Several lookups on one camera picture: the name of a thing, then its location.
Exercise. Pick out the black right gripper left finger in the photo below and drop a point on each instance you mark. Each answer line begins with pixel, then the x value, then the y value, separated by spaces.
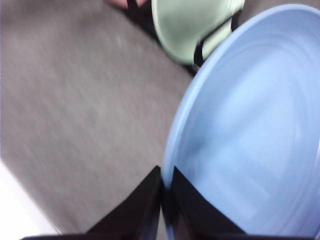
pixel 140 212

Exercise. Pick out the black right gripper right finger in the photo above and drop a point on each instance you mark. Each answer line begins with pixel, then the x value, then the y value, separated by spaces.
pixel 195 215

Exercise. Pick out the blue plate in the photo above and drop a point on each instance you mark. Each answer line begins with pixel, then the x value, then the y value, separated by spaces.
pixel 250 125

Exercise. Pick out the pale green plate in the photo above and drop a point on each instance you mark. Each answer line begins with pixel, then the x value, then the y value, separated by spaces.
pixel 180 25

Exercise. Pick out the pink plate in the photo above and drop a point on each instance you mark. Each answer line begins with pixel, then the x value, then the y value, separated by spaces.
pixel 120 3

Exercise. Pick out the black plastic plate rack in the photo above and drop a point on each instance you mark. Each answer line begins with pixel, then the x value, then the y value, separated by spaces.
pixel 143 20

